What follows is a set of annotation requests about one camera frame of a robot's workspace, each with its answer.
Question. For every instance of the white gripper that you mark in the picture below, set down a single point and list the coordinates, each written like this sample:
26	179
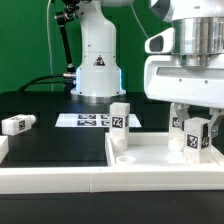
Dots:
166	80

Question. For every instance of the white square table top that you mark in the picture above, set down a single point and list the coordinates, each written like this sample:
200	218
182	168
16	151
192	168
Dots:
151	149

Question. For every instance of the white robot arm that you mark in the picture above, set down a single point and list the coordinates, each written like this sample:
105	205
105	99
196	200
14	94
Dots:
185	64

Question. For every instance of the white U-shaped obstacle fence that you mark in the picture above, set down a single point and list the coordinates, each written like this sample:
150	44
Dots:
110	178

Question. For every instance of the white marker base plate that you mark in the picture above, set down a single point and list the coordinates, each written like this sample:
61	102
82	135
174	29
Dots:
91	120

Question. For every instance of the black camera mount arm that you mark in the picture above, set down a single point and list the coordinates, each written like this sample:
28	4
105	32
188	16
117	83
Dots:
62	18

